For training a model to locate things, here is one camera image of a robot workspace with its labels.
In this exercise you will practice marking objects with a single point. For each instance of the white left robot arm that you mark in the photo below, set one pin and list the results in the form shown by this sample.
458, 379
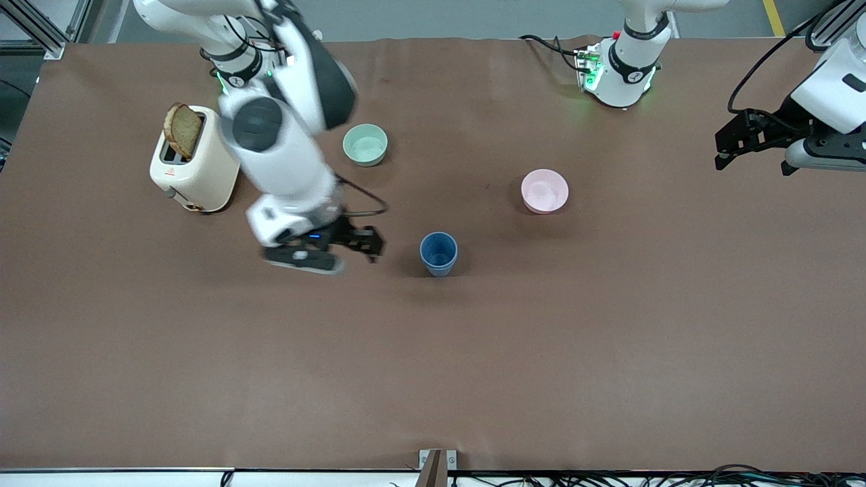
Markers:
626, 74

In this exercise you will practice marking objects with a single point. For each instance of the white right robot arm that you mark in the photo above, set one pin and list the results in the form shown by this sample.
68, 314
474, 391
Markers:
284, 155

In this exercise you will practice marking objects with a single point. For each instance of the pink bowl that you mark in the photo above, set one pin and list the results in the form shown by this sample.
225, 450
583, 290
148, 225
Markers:
544, 191

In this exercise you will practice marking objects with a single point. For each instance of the green bowl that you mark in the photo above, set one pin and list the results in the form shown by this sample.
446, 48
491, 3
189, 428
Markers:
365, 144

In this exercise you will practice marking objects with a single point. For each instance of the cream white toaster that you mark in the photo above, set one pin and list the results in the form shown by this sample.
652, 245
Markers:
203, 179

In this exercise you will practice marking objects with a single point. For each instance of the brown bread slice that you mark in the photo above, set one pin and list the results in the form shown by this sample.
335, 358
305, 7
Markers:
183, 132

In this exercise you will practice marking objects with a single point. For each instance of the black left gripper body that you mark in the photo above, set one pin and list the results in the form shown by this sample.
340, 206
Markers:
779, 126

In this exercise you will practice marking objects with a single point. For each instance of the aluminium camera mount post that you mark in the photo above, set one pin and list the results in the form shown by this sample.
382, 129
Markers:
433, 470

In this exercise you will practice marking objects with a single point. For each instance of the metal connector plate with LED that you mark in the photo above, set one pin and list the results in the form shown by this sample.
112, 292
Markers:
588, 67

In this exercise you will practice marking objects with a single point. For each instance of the aluminium frame profile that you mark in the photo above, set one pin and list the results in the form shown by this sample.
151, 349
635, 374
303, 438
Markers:
40, 37
829, 24

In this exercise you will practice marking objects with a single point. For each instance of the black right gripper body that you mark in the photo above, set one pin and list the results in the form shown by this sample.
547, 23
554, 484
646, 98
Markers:
346, 236

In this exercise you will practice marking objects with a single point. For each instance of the brown table cover sheet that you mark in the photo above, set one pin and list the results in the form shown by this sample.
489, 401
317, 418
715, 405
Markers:
609, 372

